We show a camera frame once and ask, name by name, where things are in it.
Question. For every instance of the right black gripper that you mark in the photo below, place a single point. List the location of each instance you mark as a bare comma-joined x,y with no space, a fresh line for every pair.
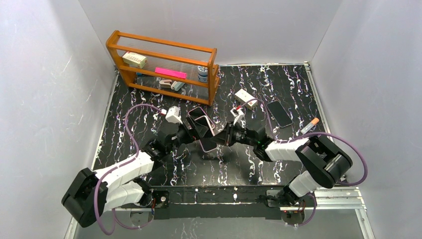
229,138

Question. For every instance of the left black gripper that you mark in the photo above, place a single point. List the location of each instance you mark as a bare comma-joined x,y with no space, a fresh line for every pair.
190,132

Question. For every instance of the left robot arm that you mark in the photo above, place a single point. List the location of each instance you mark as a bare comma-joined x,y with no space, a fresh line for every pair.
94,192

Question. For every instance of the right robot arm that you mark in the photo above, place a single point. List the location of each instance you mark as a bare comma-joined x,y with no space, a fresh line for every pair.
324,162

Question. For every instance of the black phone clear case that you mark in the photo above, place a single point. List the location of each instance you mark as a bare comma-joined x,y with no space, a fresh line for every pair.
279,114

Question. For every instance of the white box red label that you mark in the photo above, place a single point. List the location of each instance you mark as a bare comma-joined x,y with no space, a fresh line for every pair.
243,96

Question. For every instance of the pale green eraser block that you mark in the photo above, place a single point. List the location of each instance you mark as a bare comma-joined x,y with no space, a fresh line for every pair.
176,86

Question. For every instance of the white stapler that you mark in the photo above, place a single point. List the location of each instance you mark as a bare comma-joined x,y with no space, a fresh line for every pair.
165,83

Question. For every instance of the orange wooden shelf rack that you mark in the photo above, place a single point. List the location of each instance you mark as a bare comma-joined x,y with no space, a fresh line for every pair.
165,54

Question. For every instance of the blue white small jar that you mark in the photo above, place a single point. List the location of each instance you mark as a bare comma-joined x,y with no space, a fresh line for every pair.
202,74

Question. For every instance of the pink flat card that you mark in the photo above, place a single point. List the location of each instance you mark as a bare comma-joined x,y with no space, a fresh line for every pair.
172,73

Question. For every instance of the orange capped white marker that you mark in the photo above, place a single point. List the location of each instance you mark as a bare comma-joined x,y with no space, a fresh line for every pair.
309,126

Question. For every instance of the white cardboard box on shelf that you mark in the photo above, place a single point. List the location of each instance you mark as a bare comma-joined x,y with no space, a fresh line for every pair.
134,59

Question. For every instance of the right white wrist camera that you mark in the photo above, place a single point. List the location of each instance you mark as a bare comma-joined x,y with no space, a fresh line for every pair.
237,114

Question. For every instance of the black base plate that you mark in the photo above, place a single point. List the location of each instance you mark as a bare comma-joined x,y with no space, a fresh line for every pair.
174,202

